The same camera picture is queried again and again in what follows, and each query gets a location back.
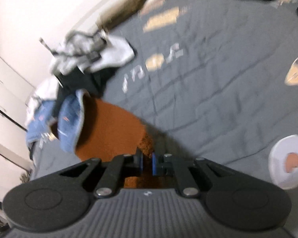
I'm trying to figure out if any blue printed pillow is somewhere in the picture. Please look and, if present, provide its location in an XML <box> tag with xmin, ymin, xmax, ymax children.
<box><xmin>26</xmin><ymin>99</ymin><xmax>62</xmax><ymax>149</ymax></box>

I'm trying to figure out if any rust brown sweater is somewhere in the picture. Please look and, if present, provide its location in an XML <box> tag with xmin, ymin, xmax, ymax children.
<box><xmin>74</xmin><ymin>98</ymin><xmax>155</xmax><ymax>189</ymax></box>

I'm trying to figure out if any tan folded blanket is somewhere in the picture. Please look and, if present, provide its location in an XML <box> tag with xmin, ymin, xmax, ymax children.
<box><xmin>97</xmin><ymin>0</ymin><xmax>174</xmax><ymax>30</ymax></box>

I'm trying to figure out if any blue quilted cloth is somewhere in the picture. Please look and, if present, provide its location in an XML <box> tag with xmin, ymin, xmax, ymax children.
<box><xmin>57</xmin><ymin>89</ymin><xmax>88</xmax><ymax>154</ymax></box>

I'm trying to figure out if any light grey hoodie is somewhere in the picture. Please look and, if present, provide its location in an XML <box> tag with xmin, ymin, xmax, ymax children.
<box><xmin>25</xmin><ymin>76</ymin><xmax>62</xmax><ymax>127</ymax></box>

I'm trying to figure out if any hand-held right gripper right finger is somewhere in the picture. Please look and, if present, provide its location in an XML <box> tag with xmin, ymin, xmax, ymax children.
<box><xmin>151</xmin><ymin>152</ymin><xmax>241</xmax><ymax>199</ymax></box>

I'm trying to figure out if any white black-trimmed garment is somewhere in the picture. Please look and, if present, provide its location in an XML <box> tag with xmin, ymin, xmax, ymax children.
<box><xmin>50</xmin><ymin>30</ymin><xmax>136</xmax><ymax>76</ymax></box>

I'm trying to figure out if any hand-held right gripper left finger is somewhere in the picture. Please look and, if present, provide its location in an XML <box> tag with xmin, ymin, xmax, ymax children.
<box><xmin>57</xmin><ymin>151</ymin><xmax>144</xmax><ymax>199</ymax></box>

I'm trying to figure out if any white pillow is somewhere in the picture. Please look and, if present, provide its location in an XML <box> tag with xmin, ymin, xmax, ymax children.
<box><xmin>139</xmin><ymin>0</ymin><xmax>167</xmax><ymax>15</ymax></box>

